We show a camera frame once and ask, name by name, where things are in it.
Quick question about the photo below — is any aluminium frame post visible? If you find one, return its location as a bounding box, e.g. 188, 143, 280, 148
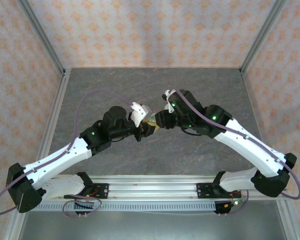
239, 0, 288, 73
16, 0, 66, 75

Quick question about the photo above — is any black cable clamp bracket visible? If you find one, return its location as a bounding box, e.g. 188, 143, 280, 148
213, 199, 247, 217
73, 201, 96, 217

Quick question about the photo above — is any thin black right gripper cable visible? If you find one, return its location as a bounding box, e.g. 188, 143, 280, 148
179, 126, 204, 136

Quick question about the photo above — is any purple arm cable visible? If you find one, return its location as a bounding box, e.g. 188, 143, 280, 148
173, 88, 300, 217
0, 89, 137, 218

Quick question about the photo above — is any grey slotted cable duct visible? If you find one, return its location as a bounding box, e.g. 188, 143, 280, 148
37, 201, 217, 213

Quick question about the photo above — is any aluminium table side rail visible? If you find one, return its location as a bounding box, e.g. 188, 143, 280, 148
3, 71, 71, 240
239, 68, 300, 240

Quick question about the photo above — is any grey metal sheet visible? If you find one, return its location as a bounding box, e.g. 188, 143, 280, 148
18, 211, 288, 240

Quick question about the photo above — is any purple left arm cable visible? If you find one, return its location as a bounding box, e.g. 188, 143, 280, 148
0, 89, 137, 218

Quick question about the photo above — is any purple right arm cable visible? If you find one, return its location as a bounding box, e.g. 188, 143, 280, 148
173, 88, 300, 217

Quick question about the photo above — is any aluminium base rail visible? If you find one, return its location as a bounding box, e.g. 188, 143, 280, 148
41, 174, 290, 202

